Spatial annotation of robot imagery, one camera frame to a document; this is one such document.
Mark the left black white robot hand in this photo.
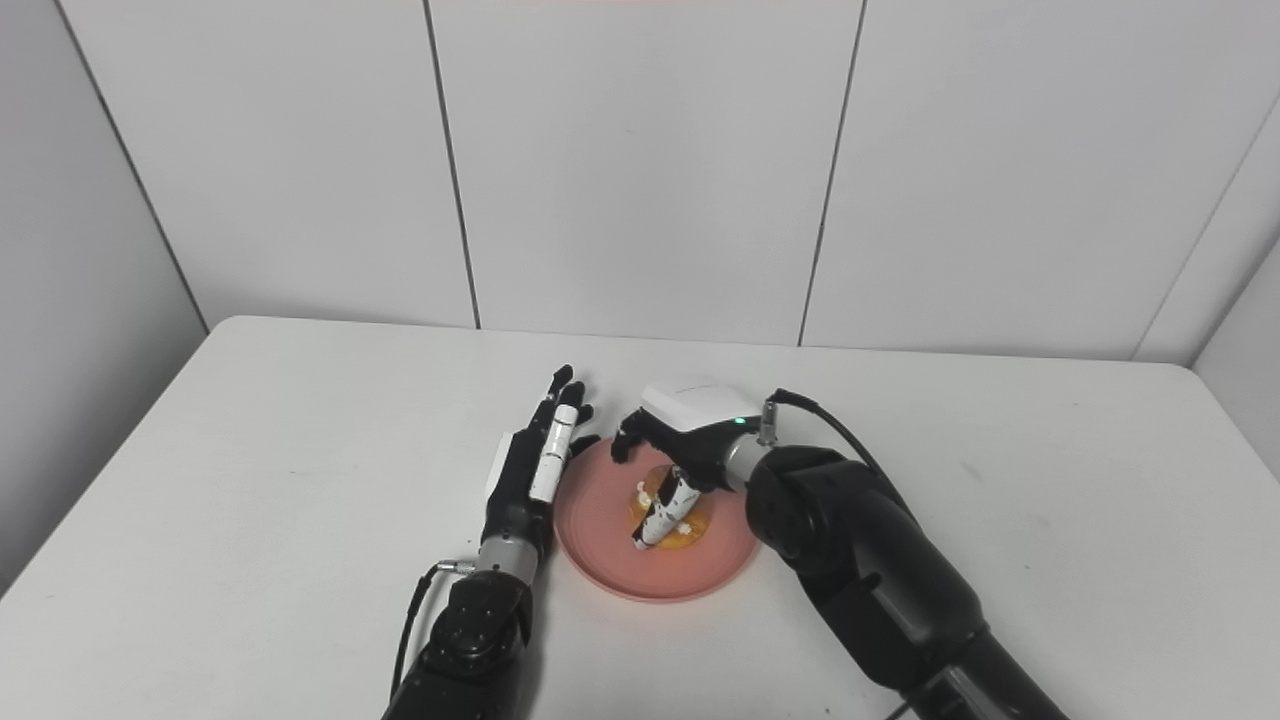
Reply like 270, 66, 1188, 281
482, 364, 602, 548

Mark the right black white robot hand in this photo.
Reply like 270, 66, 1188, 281
611, 376, 765, 551

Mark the cream puff pastry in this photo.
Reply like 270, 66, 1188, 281
628, 466, 715, 552

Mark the pink round plate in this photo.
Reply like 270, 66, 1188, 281
553, 436, 761, 604

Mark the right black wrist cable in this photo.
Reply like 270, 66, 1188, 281
758, 389, 913, 516

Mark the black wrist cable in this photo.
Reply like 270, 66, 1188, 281
389, 559, 477, 706
758, 389, 913, 516

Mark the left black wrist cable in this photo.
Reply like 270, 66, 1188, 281
389, 559, 477, 706

